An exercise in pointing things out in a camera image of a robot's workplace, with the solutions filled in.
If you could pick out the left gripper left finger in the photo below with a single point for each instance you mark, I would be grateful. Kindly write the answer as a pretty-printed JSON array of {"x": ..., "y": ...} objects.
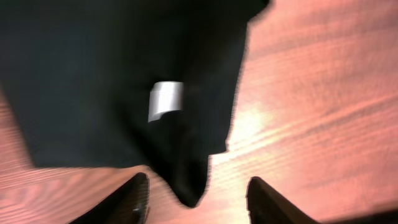
[{"x": 126, "y": 205}]

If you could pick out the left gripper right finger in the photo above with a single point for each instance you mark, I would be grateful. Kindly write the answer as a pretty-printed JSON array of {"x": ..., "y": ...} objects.
[{"x": 267, "y": 206}]

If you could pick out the black t-shirt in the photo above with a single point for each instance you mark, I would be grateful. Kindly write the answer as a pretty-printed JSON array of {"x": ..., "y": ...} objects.
[{"x": 122, "y": 83}]

